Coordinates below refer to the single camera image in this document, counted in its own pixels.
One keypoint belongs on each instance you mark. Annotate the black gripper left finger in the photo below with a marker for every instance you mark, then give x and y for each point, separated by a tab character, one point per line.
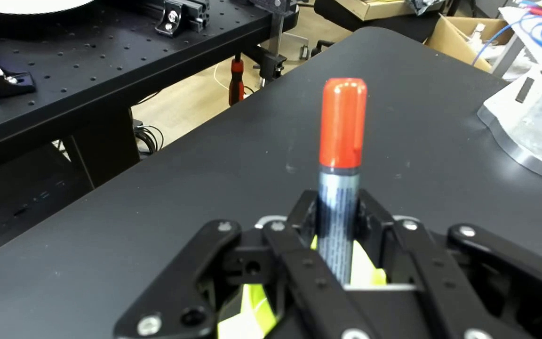
309	283

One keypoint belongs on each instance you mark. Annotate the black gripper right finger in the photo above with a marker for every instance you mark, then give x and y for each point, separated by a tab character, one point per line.
471	283

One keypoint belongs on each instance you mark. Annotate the red capped sharpie marker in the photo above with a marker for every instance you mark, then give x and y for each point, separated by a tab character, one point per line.
341	144

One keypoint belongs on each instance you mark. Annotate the grey metal mounting plate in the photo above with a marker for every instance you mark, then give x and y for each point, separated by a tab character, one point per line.
535	134

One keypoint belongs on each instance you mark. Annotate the open cardboard box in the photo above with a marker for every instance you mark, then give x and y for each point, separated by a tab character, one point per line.
465	38

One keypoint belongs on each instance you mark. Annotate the flat cardboard box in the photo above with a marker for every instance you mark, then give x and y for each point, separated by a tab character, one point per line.
371	8

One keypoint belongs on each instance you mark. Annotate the black perforated breadboard table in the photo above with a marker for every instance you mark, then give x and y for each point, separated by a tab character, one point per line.
94	68

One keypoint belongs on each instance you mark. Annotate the black metal bracket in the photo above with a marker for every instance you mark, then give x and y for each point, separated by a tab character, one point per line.
179	16

